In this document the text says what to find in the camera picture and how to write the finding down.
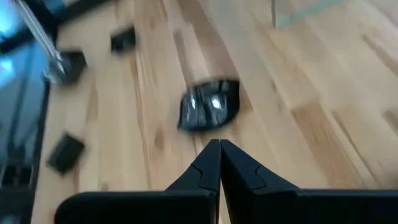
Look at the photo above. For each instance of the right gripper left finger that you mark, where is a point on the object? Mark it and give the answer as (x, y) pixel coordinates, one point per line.
(186, 205)

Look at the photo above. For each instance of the square black plate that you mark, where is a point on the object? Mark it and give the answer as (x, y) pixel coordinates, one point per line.
(123, 40)

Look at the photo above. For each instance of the black cup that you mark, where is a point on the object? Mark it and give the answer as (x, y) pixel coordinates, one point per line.
(66, 153)

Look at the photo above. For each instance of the large black wavy-edged plate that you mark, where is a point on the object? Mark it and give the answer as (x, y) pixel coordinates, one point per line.
(76, 67)

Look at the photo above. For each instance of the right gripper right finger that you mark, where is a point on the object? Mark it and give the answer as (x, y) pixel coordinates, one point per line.
(280, 205)

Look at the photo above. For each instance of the silver metal rod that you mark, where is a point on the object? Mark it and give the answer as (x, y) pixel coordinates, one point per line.
(40, 40)

